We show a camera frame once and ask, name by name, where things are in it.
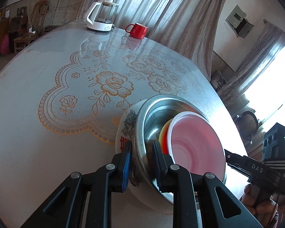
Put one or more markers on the person's right hand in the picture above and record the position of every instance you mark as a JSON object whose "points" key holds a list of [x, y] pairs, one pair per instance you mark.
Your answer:
{"points": [[268, 208]]}

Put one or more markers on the white glass electric kettle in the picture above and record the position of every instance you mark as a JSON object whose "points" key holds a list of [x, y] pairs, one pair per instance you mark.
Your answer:
{"points": [[100, 15]]}

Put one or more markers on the beige right window curtain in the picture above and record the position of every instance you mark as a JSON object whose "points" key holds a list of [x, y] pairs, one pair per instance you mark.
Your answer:
{"points": [[259, 58]]}

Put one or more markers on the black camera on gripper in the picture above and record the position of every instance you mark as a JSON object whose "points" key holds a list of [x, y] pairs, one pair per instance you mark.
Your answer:
{"points": [[274, 144]]}

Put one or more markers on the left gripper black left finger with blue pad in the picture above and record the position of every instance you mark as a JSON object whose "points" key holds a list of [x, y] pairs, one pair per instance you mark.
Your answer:
{"points": [[85, 200]]}

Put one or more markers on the red ceramic mug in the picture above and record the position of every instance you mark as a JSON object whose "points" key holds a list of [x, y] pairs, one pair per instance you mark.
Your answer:
{"points": [[137, 30]]}

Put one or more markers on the beige centre curtain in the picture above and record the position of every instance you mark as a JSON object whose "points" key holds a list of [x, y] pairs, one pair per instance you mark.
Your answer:
{"points": [[185, 26]]}

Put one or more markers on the stainless steel bowl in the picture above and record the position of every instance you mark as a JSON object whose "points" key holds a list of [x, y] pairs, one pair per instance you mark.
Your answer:
{"points": [[151, 117]]}

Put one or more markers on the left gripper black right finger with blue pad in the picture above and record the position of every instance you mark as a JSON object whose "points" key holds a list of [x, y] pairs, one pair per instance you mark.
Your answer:
{"points": [[198, 200]]}

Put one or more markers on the wall electrical panel box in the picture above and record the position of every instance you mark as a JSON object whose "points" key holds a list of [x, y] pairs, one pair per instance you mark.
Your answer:
{"points": [[239, 23]]}

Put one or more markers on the red plastic bowl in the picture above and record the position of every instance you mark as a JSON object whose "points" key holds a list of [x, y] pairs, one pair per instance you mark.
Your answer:
{"points": [[196, 146]]}

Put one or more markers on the yellow plastic bowl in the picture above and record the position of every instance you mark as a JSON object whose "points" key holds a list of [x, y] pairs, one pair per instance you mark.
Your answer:
{"points": [[165, 138]]}

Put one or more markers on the white plate red characters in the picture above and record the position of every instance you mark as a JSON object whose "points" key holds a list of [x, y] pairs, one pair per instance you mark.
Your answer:
{"points": [[138, 186]]}

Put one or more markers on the wooden chair by wall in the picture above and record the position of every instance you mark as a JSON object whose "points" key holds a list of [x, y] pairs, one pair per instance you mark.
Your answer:
{"points": [[25, 29]]}

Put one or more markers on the dark round-back chair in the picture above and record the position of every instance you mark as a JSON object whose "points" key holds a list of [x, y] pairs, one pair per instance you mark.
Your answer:
{"points": [[247, 125]]}

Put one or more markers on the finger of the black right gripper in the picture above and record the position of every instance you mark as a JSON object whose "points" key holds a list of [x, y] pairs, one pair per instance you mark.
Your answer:
{"points": [[236, 159], [238, 169]]}

